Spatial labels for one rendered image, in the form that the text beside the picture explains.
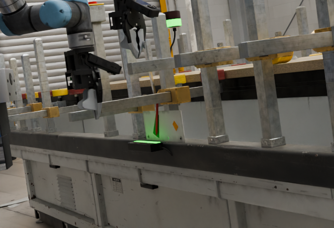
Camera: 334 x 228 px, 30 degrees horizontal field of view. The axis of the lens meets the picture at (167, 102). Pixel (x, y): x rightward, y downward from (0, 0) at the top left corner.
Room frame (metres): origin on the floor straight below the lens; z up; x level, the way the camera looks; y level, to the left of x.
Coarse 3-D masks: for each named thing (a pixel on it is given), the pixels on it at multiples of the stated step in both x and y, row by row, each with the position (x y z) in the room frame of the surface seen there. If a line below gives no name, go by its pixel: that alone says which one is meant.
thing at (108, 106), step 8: (192, 88) 1.99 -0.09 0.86; (200, 88) 2.00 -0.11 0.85; (144, 96) 1.90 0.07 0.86; (152, 96) 1.91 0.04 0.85; (160, 96) 1.93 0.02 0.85; (168, 96) 1.94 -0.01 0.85; (192, 96) 1.98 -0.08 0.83; (104, 104) 1.84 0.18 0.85; (112, 104) 1.85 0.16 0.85; (120, 104) 1.86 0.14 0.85; (128, 104) 1.87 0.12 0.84; (136, 104) 1.89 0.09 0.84; (144, 104) 1.90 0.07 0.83; (104, 112) 1.84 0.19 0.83
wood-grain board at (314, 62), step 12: (300, 60) 1.92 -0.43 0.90; (312, 60) 1.68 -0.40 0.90; (192, 72) 3.00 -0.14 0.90; (228, 72) 2.03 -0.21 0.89; (240, 72) 1.97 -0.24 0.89; (252, 72) 1.92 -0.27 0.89; (276, 72) 1.82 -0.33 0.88; (288, 72) 1.77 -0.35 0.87; (120, 84) 2.77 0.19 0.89; (144, 84) 2.56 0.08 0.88; (156, 84) 2.47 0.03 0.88
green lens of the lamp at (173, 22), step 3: (168, 21) 2.00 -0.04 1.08; (171, 21) 2.00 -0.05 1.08; (174, 21) 2.00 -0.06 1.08; (177, 21) 2.01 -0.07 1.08; (180, 21) 2.02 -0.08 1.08; (168, 24) 2.00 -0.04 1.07; (171, 24) 2.00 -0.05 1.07; (174, 24) 2.00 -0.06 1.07; (177, 24) 2.00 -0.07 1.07; (180, 24) 2.01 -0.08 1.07
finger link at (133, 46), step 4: (132, 32) 1.91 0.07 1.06; (124, 36) 1.93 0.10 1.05; (132, 36) 1.91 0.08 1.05; (124, 40) 1.93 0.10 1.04; (132, 40) 1.91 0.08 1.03; (120, 44) 1.95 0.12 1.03; (124, 44) 1.93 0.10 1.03; (128, 44) 1.91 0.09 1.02; (132, 44) 1.90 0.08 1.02; (136, 44) 1.92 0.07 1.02; (124, 48) 1.94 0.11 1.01; (128, 48) 1.93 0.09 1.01; (132, 48) 1.91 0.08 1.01; (136, 48) 1.92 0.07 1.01; (132, 52) 1.92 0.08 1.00; (136, 52) 1.92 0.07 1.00; (136, 56) 1.92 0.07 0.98
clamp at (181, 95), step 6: (162, 90) 1.99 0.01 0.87; (168, 90) 1.95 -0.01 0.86; (174, 90) 1.92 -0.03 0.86; (180, 90) 1.92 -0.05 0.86; (186, 90) 1.93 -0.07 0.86; (174, 96) 1.93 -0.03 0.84; (180, 96) 1.92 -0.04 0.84; (186, 96) 1.93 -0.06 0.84; (168, 102) 1.96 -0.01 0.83; (174, 102) 1.93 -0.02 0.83; (180, 102) 1.92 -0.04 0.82
